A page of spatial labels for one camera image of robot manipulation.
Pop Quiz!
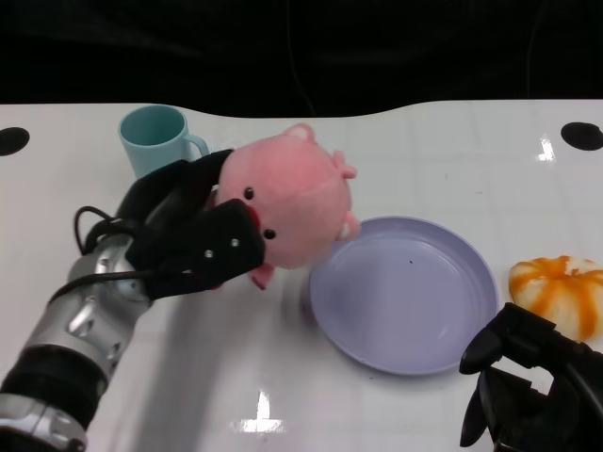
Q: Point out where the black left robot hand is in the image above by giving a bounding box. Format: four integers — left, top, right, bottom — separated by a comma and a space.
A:
115, 149, 268, 302

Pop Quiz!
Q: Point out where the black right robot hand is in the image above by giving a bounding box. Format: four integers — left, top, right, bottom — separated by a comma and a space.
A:
459, 302, 603, 452

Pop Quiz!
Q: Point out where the pink plush beaver doll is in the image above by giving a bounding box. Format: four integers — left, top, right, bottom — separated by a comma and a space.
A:
210, 122, 362, 291

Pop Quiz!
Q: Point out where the lavender plastic plate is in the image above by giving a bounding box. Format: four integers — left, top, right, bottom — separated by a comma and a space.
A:
309, 216, 500, 377

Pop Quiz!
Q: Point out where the teal plastic mug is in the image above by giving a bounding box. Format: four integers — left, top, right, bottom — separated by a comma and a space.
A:
118, 105, 212, 181

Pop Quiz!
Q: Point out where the orange white pumpkin bun toy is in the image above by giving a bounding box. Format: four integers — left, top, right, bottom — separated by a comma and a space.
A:
508, 255, 603, 343

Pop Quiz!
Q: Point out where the black round table grommet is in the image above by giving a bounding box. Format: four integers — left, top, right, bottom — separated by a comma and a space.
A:
0, 126, 31, 156
561, 121, 603, 152

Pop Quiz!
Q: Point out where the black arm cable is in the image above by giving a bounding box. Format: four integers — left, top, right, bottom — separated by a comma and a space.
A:
49, 205, 199, 302

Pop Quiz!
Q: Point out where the thin black background cable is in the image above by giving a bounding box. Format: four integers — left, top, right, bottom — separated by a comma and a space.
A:
287, 27, 317, 118

